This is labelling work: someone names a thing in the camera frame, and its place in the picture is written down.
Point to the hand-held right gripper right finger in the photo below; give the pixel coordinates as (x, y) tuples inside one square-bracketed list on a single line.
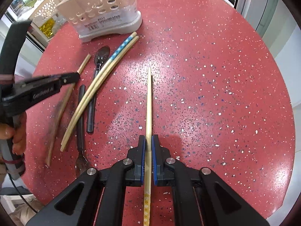
[(154, 160)]

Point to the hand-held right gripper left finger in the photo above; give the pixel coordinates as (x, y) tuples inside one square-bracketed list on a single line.
[(142, 160)]

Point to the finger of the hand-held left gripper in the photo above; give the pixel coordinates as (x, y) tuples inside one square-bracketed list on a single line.
[(68, 77)]

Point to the blue patterned wooden chopstick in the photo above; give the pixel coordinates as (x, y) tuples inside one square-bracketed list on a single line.
[(120, 48)]

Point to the beige plastic utensil holder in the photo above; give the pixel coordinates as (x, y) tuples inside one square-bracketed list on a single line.
[(82, 8)]

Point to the person's left hand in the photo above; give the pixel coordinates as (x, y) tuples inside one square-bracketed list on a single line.
[(20, 136)]

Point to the yellow oil bottle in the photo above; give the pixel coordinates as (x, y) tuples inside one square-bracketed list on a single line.
[(48, 27)]

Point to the beige flower-cutout storage cart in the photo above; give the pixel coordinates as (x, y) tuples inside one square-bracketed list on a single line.
[(47, 7)]

